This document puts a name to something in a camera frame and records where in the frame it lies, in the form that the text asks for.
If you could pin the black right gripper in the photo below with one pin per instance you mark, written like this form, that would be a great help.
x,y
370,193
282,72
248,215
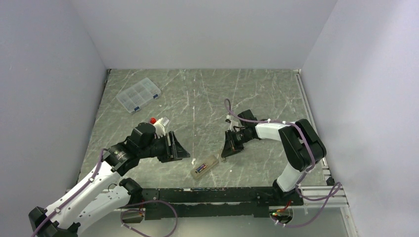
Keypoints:
x,y
230,146

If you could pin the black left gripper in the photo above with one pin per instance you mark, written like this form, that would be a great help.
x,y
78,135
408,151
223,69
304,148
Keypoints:
x,y
175,151

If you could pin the white remote control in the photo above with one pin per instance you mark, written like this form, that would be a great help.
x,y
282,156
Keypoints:
x,y
211,161

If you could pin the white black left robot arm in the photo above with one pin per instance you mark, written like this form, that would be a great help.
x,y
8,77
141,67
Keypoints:
x,y
104,188

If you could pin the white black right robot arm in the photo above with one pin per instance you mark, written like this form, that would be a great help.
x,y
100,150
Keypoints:
x,y
302,145

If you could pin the clear plastic organizer box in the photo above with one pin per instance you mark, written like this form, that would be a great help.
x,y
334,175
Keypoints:
x,y
136,97

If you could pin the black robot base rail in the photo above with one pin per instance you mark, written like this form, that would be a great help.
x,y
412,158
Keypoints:
x,y
257,202

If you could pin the aluminium frame rail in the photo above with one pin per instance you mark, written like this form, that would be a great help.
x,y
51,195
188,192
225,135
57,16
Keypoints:
x,y
338,201

